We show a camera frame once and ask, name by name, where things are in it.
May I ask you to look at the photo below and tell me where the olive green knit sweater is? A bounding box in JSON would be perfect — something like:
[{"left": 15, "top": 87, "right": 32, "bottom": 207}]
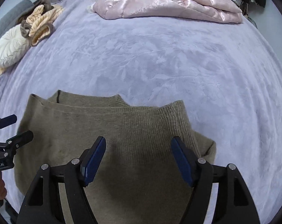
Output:
[{"left": 14, "top": 92, "right": 216, "bottom": 223}]

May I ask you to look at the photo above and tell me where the white round pleated cushion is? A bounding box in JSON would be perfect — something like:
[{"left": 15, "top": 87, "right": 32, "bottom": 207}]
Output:
[{"left": 0, "top": 24, "right": 30, "bottom": 68}]

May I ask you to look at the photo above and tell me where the grey quilted headboard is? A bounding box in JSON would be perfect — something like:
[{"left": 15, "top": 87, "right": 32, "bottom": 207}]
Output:
[{"left": 0, "top": 0, "right": 33, "bottom": 38}]

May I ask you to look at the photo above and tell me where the peach and brown garment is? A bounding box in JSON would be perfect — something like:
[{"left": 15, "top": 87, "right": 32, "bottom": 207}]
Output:
[{"left": 0, "top": 0, "right": 65, "bottom": 75}]

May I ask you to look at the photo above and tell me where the lavender plush bedspread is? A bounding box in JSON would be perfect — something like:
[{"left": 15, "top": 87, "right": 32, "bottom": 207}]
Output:
[{"left": 0, "top": 0, "right": 282, "bottom": 223}]

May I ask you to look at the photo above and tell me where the pink satin quilt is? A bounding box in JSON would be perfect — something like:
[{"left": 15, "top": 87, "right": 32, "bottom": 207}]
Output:
[{"left": 89, "top": 0, "right": 242, "bottom": 24}]

